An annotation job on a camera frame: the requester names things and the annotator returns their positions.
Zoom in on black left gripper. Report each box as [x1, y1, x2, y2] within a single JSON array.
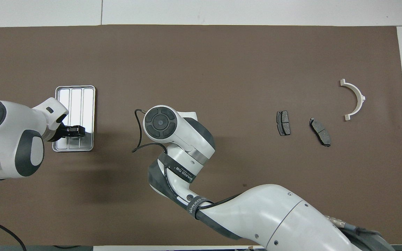
[[49, 123, 85, 140]]

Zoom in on silver metal tray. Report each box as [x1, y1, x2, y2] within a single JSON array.
[[52, 85, 96, 152]]

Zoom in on brown table mat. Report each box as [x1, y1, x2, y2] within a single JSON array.
[[0, 24, 402, 246]]

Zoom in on rectangular grey brake pad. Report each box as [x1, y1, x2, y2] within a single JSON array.
[[276, 111, 291, 136]]

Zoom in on curved grey brake pad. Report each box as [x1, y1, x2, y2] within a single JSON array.
[[309, 117, 332, 147]]

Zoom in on white semicircular bracket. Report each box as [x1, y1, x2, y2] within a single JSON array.
[[339, 79, 366, 122]]

